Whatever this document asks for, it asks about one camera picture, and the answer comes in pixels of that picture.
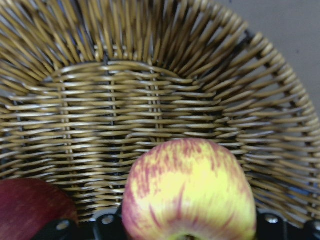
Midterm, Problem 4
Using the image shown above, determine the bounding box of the yellow red apple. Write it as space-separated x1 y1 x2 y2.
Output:
122 138 257 240

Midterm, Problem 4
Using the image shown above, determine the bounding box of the brown wicker basket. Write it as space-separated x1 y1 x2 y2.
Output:
0 0 320 226

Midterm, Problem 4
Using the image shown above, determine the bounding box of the dark red apple in basket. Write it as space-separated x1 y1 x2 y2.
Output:
0 178 79 240

